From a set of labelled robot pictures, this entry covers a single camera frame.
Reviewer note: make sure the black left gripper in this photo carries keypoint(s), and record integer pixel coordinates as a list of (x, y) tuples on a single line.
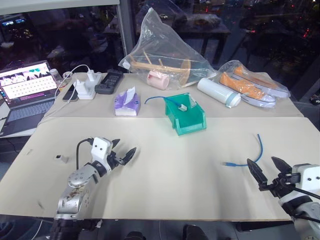
[(113, 160)]

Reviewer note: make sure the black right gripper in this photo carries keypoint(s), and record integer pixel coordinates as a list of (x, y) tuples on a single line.
[(283, 183)]

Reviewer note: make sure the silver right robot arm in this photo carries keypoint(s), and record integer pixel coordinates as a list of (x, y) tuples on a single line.
[(306, 215)]

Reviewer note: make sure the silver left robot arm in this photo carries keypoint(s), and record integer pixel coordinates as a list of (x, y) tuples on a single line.
[(77, 197)]

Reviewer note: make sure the small white connector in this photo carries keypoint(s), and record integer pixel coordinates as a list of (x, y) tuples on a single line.
[(61, 158)]

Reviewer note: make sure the purple tissue pack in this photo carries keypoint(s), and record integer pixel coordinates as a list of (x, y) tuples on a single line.
[(125, 105)]

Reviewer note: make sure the white power strip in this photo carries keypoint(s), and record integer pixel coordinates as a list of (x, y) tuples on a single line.
[(88, 88)]

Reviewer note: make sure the black handheld device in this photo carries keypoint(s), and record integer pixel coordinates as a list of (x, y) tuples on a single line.
[(108, 81)]

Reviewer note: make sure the green plastic parts bin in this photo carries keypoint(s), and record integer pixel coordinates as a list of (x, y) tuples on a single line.
[(187, 120)]

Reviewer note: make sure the black smartphone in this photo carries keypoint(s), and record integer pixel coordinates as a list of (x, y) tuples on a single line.
[(68, 94)]

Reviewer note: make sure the pink mug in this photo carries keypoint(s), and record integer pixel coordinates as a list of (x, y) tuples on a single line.
[(157, 80)]

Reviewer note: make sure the orange canvas shoe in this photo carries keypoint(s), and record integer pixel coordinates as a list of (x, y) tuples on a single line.
[(245, 88), (260, 78)]

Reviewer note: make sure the small clear plastic piece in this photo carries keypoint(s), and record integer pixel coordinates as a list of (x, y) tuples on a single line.
[(193, 102)]

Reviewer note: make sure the dark rounded shape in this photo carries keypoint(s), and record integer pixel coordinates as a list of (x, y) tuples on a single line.
[(195, 232), (136, 236)]

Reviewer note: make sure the clear shoe bag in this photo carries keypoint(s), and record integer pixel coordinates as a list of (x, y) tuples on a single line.
[(252, 80)]

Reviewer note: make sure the wooden rack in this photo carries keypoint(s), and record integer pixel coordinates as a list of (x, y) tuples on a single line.
[(160, 67)]

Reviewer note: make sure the white thermos bottle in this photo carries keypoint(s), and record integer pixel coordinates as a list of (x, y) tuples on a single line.
[(217, 91)]

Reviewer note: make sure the small round tape roll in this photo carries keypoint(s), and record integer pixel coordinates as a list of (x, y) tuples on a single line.
[(67, 75)]

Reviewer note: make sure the clear bottle white cap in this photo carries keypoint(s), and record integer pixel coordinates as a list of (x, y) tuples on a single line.
[(55, 77)]

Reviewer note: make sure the open grey laptop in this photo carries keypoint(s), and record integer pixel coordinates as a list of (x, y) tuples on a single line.
[(22, 100)]

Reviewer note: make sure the large clear plastic bag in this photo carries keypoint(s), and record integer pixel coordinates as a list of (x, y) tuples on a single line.
[(160, 40)]

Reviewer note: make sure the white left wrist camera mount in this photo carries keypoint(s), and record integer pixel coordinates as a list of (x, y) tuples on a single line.
[(99, 150)]

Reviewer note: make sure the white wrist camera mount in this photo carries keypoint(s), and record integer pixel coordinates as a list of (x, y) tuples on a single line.
[(99, 150), (308, 176)]

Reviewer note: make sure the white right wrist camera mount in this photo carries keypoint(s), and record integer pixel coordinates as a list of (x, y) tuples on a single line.
[(308, 176)]

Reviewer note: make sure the grey window frame post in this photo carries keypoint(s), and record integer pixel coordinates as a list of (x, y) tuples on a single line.
[(127, 35)]

